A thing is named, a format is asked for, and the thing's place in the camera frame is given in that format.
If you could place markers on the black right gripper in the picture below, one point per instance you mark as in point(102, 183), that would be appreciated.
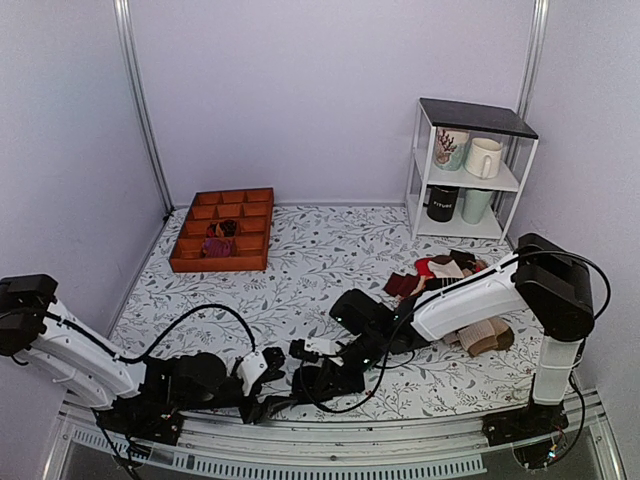
point(330, 376)

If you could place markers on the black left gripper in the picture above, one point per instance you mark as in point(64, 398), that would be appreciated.
point(255, 412)

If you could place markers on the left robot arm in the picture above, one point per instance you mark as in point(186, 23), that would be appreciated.
point(128, 391)

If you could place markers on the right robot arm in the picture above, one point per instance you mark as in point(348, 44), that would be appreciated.
point(539, 276)

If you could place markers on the floral tablecloth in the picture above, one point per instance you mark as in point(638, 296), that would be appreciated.
point(315, 255)

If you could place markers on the purple rolled sock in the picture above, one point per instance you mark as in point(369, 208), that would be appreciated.
point(216, 247)

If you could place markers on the orange wooden divider tray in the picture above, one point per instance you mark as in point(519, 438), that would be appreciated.
point(251, 208)

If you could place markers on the dark red rolled sock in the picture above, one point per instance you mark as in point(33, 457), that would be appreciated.
point(222, 229)

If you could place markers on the cream and brown sock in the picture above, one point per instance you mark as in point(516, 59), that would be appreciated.
point(492, 334)

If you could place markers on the black mug white lettering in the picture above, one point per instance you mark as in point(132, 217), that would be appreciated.
point(442, 201)

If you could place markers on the mint green tumbler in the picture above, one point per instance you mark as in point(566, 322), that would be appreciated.
point(476, 202)

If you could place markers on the floral ceramic mug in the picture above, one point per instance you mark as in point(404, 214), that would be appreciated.
point(451, 148)

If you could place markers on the white shelf rack black top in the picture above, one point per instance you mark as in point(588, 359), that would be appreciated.
point(520, 144)

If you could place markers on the cream ribbed mug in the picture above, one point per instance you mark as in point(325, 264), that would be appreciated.
point(484, 158)

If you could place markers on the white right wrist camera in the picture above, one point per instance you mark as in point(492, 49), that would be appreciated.
point(320, 346)

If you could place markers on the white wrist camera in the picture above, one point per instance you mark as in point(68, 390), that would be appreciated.
point(260, 367)
point(320, 346)

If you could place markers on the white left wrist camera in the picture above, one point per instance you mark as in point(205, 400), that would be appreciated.
point(260, 367)

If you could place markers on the aluminium front rail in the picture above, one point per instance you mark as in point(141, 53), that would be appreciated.
point(214, 446)

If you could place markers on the left aluminium post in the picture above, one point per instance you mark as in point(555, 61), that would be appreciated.
point(125, 31)

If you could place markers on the aluminium post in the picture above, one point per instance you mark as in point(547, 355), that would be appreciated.
point(125, 31)
point(533, 56)

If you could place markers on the right aluminium post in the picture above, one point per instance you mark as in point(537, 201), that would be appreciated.
point(533, 56)

